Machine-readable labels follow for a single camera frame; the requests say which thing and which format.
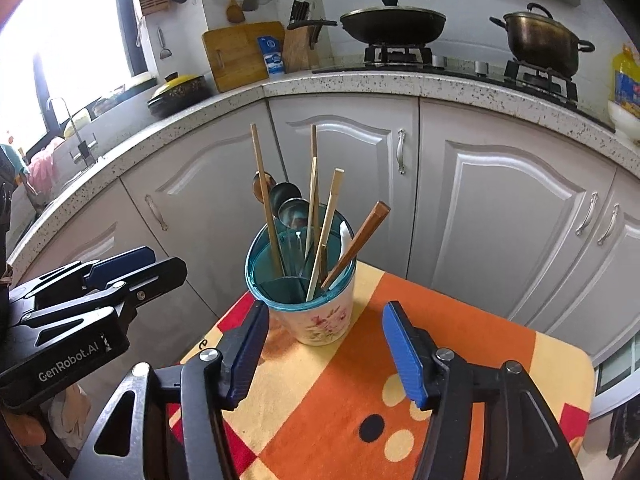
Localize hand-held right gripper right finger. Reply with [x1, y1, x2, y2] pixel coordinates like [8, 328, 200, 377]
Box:
[382, 301, 583, 480]

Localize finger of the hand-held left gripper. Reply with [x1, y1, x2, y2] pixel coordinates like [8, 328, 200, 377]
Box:
[7, 246, 157, 306]
[14, 256, 188, 335]

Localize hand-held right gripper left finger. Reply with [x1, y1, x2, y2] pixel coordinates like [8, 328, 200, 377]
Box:
[67, 301, 271, 480]

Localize floral utensil holder teal lid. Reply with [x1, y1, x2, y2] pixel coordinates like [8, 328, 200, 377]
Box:
[244, 203, 357, 347]

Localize reddish brown wooden chopstick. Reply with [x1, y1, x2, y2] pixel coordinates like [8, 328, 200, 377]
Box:
[320, 201, 392, 291]

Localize white plastic spoon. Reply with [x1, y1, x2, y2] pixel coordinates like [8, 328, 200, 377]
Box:
[327, 222, 351, 281]

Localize white cloth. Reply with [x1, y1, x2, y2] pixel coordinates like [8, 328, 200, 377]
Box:
[50, 385, 93, 451]

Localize orange yellow printed blanket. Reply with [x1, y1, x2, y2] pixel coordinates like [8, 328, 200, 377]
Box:
[167, 260, 598, 480]

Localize white cabinet door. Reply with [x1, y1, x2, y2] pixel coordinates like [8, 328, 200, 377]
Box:
[119, 101, 283, 356]
[520, 165, 640, 356]
[407, 97, 618, 331]
[267, 94, 421, 281]

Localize pink cloth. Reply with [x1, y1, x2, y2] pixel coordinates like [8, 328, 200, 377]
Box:
[25, 137, 63, 196]

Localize metal sink faucet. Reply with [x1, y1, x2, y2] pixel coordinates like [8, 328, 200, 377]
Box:
[47, 96, 101, 167]

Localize black pot yellow lid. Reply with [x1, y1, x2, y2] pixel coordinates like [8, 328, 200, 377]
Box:
[146, 72, 213, 121]

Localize bright kitchen window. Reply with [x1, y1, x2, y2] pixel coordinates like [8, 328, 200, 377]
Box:
[0, 0, 151, 151]

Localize dark cloth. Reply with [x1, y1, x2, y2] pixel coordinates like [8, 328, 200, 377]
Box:
[606, 400, 640, 461]

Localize wooden cutting board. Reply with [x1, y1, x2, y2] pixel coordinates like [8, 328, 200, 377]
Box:
[201, 21, 287, 94]

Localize blue white carton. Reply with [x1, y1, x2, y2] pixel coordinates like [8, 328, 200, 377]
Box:
[257, 36, 287, 79]

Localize wooden knife block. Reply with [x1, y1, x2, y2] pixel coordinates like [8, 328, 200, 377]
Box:
[282, 0, 321, 73]

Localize white kitchen cabinets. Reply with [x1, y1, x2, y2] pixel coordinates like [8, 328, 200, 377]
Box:
[7, 67, 640, 271]

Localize black gas stove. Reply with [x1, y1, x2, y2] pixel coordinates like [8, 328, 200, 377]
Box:
[312, 42, 581, 108]

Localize black wok with lid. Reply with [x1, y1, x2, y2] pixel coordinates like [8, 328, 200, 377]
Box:
[286, 0, 447, 45]

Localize yellow cooking oil bottle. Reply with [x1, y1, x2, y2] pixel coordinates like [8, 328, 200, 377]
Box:
[611, 42, 640, 121]

